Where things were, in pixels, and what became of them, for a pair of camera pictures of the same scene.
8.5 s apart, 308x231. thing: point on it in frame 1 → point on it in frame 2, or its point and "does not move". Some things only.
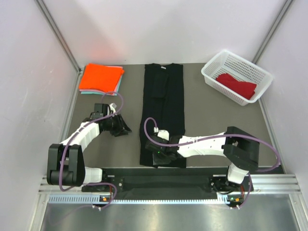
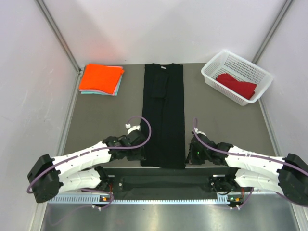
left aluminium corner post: [49, 17] does not move
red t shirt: [244, 89] does not move
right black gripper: [158, 160] → [191, 159]
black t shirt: [163, 98] does not move
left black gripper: [121, 127] → [139, 156]
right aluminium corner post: [272, 31] does not move
